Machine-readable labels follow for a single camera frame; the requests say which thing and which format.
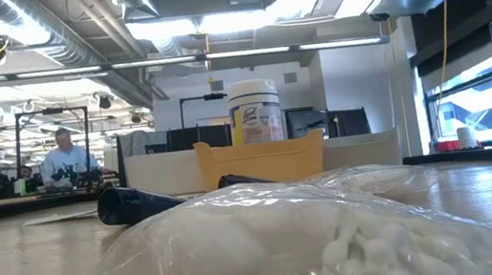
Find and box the white plastic bin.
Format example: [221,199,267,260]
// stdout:
[121,145,206,204]

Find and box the red box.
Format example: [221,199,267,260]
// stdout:
[436,137,464,155]

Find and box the yellow plastic bin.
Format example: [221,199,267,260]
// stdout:
[193,124,331,196]

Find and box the long ceiling light strip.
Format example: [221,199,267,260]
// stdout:
[0,15,391,98]

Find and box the white paper towel roll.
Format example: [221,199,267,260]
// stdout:
[455,123,480,151]

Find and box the yellow hanging cable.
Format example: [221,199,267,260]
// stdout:
[414,0,477,141]

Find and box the white paper packet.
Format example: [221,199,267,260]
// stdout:
[20,204,100,229]

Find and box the person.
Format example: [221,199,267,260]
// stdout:
[35,123,107,192]
[15,161,45,195]

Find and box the grey cubicle partition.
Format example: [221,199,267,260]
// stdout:
[113,128,172,176]

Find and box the grey plastic bin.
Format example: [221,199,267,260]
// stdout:
[321,128,404,177]

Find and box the black background rig frame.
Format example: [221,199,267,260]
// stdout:
[10,103,100,201]

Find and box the Lysol wipes canister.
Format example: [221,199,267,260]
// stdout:
[224,75,286,149]

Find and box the dark blue toiletry tube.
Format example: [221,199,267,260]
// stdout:
[94,177,189,230]
[216,167,276,192]

